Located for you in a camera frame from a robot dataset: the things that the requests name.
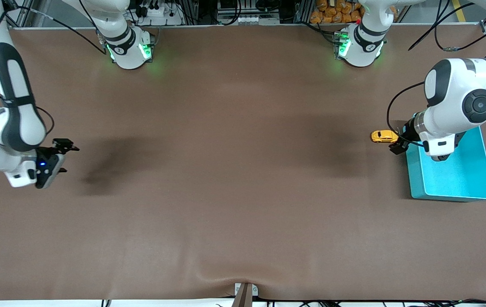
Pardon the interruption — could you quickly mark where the metal table clamp bracket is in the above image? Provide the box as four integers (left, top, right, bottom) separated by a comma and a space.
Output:
231, 282, 259, 307

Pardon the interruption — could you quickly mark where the yellow beetle toy car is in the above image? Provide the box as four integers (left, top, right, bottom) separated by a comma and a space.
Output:
370, 130, 399, 144

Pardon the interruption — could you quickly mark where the grey equipment rack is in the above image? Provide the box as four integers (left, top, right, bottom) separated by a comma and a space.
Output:
215, 0, 282, 25

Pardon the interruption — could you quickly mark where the brown table mat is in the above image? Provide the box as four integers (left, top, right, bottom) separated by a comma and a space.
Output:
0, 23, 486, 301

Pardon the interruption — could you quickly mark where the teal plastic bin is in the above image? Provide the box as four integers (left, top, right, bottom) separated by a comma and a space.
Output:
405, 126, 486, 201

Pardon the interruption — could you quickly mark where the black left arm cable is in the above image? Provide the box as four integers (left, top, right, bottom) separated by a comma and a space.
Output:
386, 0, 486, 148

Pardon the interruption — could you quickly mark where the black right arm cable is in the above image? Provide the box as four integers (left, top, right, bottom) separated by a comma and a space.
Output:
0, 5, 107, 138

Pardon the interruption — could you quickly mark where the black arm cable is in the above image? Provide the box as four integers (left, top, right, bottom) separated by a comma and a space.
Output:
0, 5, 107, 138
386, 0, 486, 148

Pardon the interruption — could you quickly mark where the orange snack bag pile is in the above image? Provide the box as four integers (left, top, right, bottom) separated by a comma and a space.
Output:
310, 0, 365, 24

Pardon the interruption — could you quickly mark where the white power strip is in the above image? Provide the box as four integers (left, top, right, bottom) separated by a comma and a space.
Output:
139, 6, 184, 25

